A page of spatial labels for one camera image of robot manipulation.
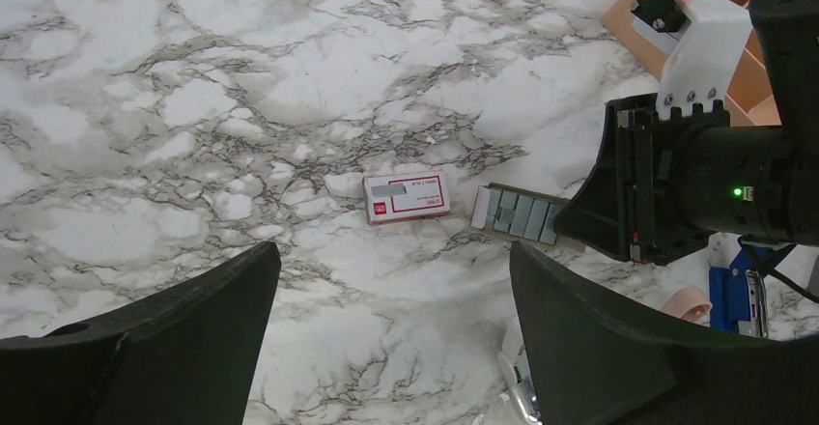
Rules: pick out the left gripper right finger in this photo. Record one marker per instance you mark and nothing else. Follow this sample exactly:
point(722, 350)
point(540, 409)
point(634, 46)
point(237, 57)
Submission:
point(597, 357)

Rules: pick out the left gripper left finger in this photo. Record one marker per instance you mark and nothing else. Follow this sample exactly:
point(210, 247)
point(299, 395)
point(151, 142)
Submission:
point(185, 355)

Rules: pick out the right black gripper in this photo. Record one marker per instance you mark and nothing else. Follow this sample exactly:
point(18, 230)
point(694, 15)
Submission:
point(759, 181)

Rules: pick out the white stapler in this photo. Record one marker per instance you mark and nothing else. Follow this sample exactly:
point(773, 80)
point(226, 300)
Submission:
point(514, 366)

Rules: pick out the red white staple box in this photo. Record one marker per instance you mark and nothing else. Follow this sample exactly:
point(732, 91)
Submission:
point(404, 197)

